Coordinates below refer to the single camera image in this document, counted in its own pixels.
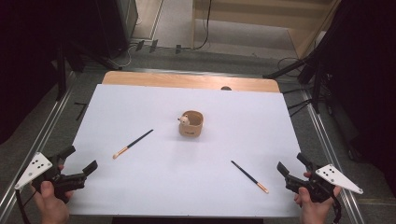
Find person's left hand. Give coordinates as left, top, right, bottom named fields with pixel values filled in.
left=30, top=180, right=75, bottom=224

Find wooden table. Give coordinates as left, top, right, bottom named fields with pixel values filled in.
left=102, top=70, right=281, bottom=93

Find black hanging cable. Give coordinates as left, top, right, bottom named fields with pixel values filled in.
left=193, top=0, right=213, bottom=50

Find black curtain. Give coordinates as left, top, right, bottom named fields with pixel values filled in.
left=0, top=0, right=104, bottom=144
left=311, top=0, right=396, bottom=197

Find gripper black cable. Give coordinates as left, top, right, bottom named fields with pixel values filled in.
left=330, top=191, right=344, bottom=224
left=15, top=189, right=39, bottom=224

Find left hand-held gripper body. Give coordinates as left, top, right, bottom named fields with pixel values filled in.
left=14, top=151, right=87, bottom=203

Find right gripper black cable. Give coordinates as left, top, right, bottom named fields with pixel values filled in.
left=330, top=191, right=344, bottom=224

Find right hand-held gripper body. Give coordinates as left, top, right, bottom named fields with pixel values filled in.
left=284, top=163, right=364, bottom=203

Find white floor cable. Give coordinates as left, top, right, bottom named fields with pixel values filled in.
left=106, top=43, right=138, bottom=70

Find wooden cup with animal figure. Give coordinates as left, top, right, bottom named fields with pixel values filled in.
left=177, top=110, right=205, bottom=138

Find black stand legs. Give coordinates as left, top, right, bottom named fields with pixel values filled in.
left=262, top=55, right=323, bottom=115

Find dark chopstick with tan handle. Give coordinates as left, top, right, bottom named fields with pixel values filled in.
left=112, top=129, right=155, bottom=161
left=231, top=160, right=270, bottom=194

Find white table mat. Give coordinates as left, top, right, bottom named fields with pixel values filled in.
left=66, top=83, right=321, bottom=218

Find person's right hand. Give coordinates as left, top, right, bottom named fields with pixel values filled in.
left=293, top=172, right=343, bottom=224

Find black stand post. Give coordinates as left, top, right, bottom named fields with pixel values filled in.
left=55, top=43, right=68, bottom=102

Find dark cabinet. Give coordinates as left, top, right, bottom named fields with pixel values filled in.
left=92, top=0, right=139, bottom=60

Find black angle bracket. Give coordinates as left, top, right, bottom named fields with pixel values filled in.
left=74, top=102, right=89, bottom=121

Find metal floor rail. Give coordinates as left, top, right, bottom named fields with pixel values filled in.
left=300, top=90, right=366, bottom=224
left=0, top=71, right=78, bottom=216

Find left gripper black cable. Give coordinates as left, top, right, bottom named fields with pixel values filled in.
left=15, top=189, right=39, bottom=224

